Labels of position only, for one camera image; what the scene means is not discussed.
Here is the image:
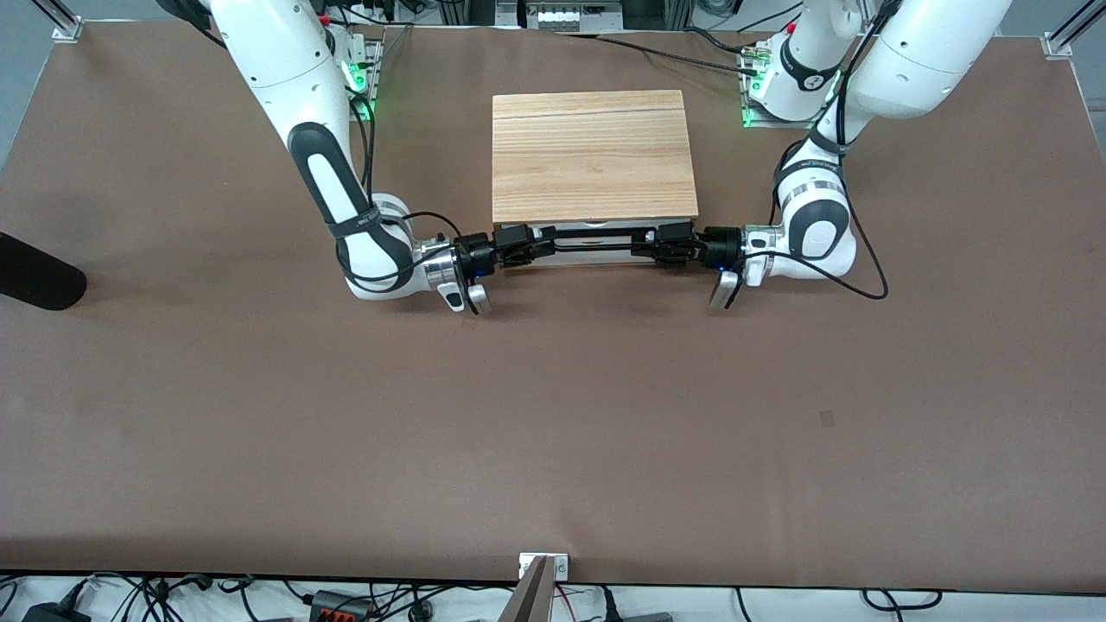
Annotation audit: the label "white-fronted wooden drawer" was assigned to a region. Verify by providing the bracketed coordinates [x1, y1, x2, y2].
[536, 221, 658, 253]

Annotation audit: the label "black metal drawer handle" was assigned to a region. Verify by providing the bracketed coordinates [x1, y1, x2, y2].
[551, 228, 642, 253]

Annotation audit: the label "light wooden drawer cabinet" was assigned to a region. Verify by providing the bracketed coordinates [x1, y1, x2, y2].
[492, 90, 700, 269]

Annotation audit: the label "brown table cover mat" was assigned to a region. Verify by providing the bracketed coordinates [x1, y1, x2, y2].
[0, 19, 1106, 595]

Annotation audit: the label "white power strip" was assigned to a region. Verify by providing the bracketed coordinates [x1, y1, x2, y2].
[525, 0, 623, 34]

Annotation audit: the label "black box orange connectors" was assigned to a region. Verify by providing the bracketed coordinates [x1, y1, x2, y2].
[309, 590, 374, 622]

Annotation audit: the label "black rounded object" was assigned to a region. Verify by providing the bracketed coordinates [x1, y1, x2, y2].
[0, 232, 87, 312]

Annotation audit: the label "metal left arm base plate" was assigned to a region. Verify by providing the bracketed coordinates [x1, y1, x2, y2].
[741, 48, 835, 130]

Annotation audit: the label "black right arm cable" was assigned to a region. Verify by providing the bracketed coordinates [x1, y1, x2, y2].
[341, 86, 472, 290]

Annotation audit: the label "thick black table cable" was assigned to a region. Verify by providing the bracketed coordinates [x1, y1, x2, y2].
[562, 33, 761, 77]

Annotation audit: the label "thin black curled cable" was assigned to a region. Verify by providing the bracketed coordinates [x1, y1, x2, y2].
[683, 26, 763, 55]

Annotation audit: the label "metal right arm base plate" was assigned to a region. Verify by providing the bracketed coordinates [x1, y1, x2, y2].
[344, 39, 385, 120]

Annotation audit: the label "small metal edge bracket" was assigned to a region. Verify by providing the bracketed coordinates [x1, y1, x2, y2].
[518, 553, 569, 581]

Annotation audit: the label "grey camera mount bar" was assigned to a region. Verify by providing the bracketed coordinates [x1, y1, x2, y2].
[499, 555, 554, 622]

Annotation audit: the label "black looped floor cable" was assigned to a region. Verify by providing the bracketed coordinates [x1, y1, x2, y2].
[862, 589, 944, 611]

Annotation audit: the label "aluminium corner post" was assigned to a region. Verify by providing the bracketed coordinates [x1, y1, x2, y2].
[33, 0, 85, 42]
[1043, 0, 1106, 60]

